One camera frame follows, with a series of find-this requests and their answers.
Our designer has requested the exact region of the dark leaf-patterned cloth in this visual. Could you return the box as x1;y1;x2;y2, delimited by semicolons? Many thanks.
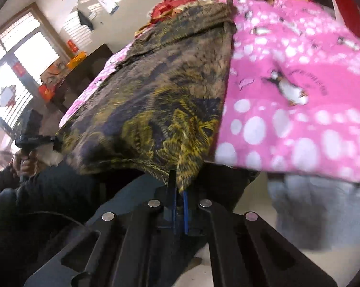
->
56;3;237;192

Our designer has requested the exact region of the person's left forearm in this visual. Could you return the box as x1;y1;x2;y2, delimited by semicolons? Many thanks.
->
0;164;22;192

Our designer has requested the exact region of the dark hanging garment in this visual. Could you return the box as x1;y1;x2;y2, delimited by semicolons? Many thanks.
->
77;9;94;30

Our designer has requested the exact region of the person's left hand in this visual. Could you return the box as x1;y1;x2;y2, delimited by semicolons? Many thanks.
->
12;149;39;177

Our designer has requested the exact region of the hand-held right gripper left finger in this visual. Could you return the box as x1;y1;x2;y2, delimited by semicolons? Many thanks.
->
24;170;178;287

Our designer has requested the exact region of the grey cloth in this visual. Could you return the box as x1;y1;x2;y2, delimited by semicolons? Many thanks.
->
268;172;360;250

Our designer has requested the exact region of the barred window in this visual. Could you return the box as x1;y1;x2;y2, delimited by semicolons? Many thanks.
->
0;3;70;156

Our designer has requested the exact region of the pink penguin print blanket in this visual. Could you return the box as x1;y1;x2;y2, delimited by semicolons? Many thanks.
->
59;0;360;183

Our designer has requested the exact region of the person's dark clothing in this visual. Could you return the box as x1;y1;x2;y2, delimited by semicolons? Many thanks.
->
0;163;258;287

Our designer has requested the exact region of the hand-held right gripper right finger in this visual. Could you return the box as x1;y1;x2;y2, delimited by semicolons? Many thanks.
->
182;191;339;287

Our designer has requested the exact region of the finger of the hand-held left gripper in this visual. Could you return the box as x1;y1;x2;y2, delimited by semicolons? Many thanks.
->
38;134;63;152

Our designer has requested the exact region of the white wall radiator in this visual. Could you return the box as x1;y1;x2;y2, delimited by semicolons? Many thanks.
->
62;10;93;50

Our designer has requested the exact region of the red headboard cushion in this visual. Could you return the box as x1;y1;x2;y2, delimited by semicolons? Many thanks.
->
329;0;360;39

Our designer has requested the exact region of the dark wooden desk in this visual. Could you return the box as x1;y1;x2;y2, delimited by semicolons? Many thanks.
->
39;43;115;115

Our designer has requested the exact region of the red ruffled pillow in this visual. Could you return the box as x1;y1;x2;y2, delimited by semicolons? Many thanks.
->
150;0;198;22

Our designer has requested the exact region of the orange plastic basin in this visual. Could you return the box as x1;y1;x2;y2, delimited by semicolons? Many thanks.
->
67;51;88;68

